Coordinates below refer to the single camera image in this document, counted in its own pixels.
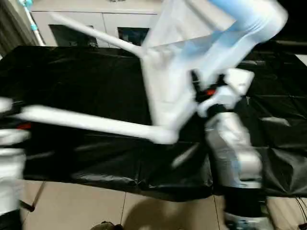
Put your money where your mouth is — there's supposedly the black plastic mat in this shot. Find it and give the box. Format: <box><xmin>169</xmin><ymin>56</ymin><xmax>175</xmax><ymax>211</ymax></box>
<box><xmin>0</xmin><ymin>46</ymin><xmax>307</xmax><ymax>202</ymax></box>

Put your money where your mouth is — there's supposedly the white plastic table leg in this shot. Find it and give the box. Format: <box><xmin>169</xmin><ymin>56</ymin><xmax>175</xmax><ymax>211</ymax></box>
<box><xmin>199</xmin><ymin>0</ymin><xmax>288</xmax><ymax>89</ymax></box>
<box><xmin>50</xmin><ymin>13</ymin><xmax>147</xmax><ymax>59</ymax></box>
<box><xmin>19</xmin><ymin>105</ymin><xmax>179</xmax><ymax>144</ymax></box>

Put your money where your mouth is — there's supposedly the black metal table frame leg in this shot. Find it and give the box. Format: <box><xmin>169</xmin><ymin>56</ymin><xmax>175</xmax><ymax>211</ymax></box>
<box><xmin>19</xmin><ymin>201</ymin><xmax>36</xmax><ymax>211</ymax></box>

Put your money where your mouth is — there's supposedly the dark rounded robot foot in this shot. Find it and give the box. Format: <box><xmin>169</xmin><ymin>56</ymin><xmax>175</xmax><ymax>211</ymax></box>
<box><xmin>91</xmin><ymin>221</ymin><xmax>116</xmax><ymax>230</ymax></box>

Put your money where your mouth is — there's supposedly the white glass-door cabinet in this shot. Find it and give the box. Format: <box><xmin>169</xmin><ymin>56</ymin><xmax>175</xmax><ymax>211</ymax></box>
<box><xmin>31</xmin><ymin>0</ymin><xmax>164</xmax><ymax>48</ymax></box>

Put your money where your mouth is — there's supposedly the grey curtain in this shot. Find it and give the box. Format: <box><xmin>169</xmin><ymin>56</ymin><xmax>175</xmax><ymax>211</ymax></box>
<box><xmin>0</xmin><ymin>0</ymin><xmax>34</xmax><ymax>53</ymax></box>

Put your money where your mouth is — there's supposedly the white pole with blue band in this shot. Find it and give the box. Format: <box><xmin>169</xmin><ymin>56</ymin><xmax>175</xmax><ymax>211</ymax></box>
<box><xmin>19</xmin><ymin>0</ymin><xmax>44</xmax><ymax>46</ymax></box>

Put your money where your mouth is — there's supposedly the white plastic table top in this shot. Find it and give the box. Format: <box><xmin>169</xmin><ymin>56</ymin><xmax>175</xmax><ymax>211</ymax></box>
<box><xmin>142</xmin><ymin>0</ymin><xmax>240</xmax><ymax>144</ymax></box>

